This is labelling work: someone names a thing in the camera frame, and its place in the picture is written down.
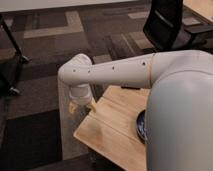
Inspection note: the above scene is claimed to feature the light wooden desk corner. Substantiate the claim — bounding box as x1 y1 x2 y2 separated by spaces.
183 0 213 23

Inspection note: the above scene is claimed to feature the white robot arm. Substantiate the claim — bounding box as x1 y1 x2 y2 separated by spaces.
58 50 213 171

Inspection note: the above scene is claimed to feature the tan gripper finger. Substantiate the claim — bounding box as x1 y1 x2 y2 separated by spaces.
68 102 77 114
87 101 96 112

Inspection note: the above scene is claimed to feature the dark blue ceramic bowl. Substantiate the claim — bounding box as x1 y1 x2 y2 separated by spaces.
136 111 146 143

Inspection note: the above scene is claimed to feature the black office chair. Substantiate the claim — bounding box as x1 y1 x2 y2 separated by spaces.
143 0 213 52

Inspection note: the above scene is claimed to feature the black metal stand leg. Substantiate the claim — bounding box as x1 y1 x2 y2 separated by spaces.
0 14 29 96

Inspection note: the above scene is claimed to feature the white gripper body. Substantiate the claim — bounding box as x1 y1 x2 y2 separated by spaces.
69 84 93 106

